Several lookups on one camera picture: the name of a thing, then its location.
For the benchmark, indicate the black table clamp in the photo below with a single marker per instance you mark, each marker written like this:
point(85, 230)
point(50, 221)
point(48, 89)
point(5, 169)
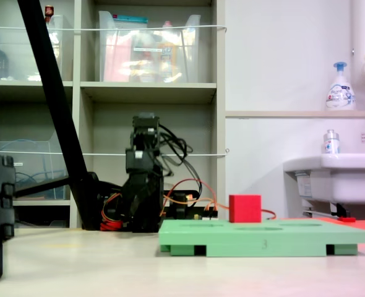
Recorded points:
point(179, 207)

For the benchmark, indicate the orange labelled bottle pink cap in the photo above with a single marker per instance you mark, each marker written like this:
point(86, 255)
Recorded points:
point(167, 52)

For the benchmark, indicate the small clear sanitizer bottle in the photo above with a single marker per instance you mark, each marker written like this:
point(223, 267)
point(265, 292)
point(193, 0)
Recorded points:
point(331, 143)

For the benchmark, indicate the small circuit board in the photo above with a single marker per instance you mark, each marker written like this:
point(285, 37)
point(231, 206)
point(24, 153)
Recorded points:
point(207, 216)

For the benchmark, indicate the green shape sorting board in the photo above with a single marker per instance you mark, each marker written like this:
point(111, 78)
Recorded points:
point(263, 238)

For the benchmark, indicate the black tripod brace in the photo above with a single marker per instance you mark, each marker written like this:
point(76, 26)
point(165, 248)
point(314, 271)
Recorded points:
point(40, 187)

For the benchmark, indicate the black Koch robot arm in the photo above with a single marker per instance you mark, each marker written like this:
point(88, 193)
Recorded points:
point(145, 123)

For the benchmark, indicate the red square block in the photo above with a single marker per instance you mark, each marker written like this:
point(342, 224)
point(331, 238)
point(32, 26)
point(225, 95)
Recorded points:
point(245, 208)

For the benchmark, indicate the black tripod leg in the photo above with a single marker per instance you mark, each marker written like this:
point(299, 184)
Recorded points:
point(55, 108)

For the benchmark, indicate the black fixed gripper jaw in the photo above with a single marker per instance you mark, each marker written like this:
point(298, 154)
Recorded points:
point(156, 204)

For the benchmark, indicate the white sink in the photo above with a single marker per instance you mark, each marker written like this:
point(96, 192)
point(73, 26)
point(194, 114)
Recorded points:
point(343, 182)

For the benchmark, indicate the large clear plastic bin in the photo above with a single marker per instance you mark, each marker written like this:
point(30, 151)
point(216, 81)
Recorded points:
point(148, 52)

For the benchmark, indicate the beige shelf unit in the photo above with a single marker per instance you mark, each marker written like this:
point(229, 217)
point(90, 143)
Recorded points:
point(148, 90)

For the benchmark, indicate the white soap pump bottle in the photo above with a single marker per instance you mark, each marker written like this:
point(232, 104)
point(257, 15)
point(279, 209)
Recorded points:
point(340, 92)

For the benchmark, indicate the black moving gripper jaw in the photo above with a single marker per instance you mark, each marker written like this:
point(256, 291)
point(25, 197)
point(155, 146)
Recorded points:
point(130, 201)

